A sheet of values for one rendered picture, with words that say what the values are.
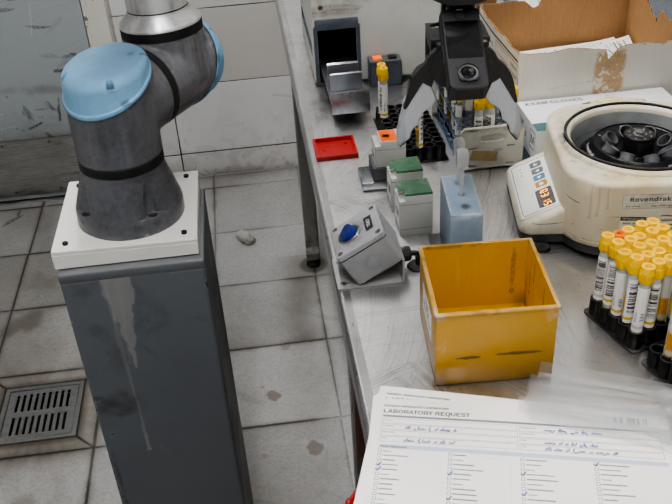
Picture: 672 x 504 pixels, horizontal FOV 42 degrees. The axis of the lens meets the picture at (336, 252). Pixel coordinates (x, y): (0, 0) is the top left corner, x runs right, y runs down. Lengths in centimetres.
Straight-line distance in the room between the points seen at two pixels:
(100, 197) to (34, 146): 197
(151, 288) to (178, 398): 21
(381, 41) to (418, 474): 98
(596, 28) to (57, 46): 185
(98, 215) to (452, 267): 49
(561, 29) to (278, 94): 160
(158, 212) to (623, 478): 70
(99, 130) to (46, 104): 194
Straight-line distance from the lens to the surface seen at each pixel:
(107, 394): 139
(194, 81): 128
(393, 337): 106
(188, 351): 132
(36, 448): 230
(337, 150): 146
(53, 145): 319
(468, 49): 103
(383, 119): 150
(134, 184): 122
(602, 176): 117
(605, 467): 91
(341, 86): 158
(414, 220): 122
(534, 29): 169
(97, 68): 120
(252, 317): 253
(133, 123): 119
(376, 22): 167
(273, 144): 322
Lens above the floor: 155
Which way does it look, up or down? 34 degrees down
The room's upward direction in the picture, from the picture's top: 4 degrees counter-clockwise
